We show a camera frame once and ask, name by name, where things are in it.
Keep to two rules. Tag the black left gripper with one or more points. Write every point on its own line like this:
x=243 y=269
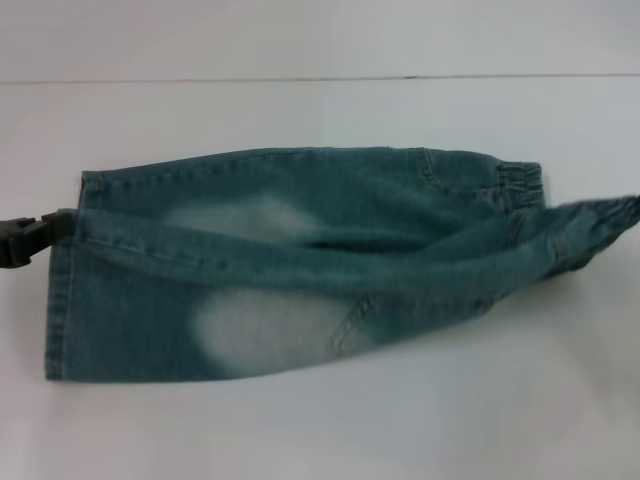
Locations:
x=20 y=245

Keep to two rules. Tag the blue washed denim shorts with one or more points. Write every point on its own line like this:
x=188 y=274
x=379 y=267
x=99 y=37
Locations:
x=280 y=280

